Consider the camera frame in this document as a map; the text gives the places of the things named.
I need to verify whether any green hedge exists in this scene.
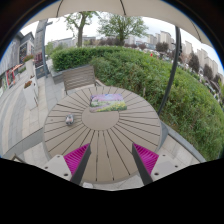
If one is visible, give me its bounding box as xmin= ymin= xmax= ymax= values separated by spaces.
xmin=52 ymin=47 xmax=224 ymax=160

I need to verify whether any colourful floral mouse pad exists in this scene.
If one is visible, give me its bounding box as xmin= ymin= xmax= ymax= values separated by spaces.
xmin=90 ymin=94 xmax=127 ymax=112

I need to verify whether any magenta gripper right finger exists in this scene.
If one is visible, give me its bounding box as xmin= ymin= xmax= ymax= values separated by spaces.
xmin=131 ymin=142 xmax=184 ymax=187

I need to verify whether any round slatted wooden table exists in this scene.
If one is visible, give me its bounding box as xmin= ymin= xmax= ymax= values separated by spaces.
xmin=44 ymin=86 xmax=162 ymax=183

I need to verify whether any slatted wooden chair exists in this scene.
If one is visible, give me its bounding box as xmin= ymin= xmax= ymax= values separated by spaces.
xmin=62 ymin=65 xmax=102 ymax=93

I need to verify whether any small patterned computer mouse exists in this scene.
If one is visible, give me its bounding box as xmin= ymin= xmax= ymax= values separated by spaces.
xmin=65 ymin=114 xmax=74 ymax=125

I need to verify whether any dark curved parasol pole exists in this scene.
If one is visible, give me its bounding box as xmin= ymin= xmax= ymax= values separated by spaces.
xmin=157 ymin=26 xmax=181 ymax=116

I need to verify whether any beige parasol canopy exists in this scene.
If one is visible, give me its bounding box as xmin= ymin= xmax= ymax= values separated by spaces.
xmin=23 ymin=0 xmax=212 ymax=47

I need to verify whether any white planter box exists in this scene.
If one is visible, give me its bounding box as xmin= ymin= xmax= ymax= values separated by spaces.
xmin=23 ymin=54 xmax=35 ymax=78
xmin=23 ymin=78 xmax=39 ymax=110

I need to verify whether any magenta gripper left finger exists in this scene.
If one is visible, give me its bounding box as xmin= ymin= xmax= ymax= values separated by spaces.
xmin=42 ymin=143 xmax=92 ymax=186

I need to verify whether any white planter box far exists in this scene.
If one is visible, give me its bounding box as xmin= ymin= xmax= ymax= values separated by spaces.
xmin=23 ymin=54 xmax=35 ymax=78

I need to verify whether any white planter box near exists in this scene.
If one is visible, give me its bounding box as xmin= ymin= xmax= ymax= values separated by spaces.
xmin=23 ymin=78 xmax=39 ymax=110

